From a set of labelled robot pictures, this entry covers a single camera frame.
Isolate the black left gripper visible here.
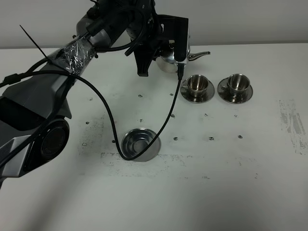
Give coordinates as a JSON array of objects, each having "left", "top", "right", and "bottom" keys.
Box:
[{"left": 125, "top": 0, "right": 163, "bottom": 77}]

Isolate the left stainless steel saucer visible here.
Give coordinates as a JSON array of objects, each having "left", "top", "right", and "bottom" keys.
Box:
[{"left": 180, "top": 75, "right": 215, "bottom": 103}]

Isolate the right stainless steel teacup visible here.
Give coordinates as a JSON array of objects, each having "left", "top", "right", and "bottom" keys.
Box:
[{"left": 219, "top": 74, "right": 251, "bottom": 96}]

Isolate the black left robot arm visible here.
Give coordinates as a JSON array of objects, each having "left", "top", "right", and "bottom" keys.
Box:
[{"left": 0, "top": 0, "right": 162, "bottom": 180}]

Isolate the stainless steel teapot saucer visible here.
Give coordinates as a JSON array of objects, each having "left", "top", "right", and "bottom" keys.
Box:
[{"left": 121, "top": 128, "right": 161, "bottom": 162}]

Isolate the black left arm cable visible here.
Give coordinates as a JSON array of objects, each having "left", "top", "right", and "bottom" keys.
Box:
[{"left": 0, "top": 0, "right": 186, "bottom": 169}]

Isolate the right stainless steel saucer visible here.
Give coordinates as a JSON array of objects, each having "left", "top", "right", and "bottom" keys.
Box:
[{"left": 217, "top": 78, "right": 253, "bottom": 104}]

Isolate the left stainless steel teacup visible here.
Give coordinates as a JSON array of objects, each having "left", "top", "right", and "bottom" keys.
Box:
[{"left": 180, "top": 75, "right": 209, "bottom": 98}]

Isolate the stainless steel teacup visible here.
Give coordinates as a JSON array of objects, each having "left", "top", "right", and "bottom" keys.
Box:
[
  {"left": 219, "top": 74, "right": 251, "bottom": 96},
  {"left": 180, "top": 75, "right": 209, "bottom": 98}
]

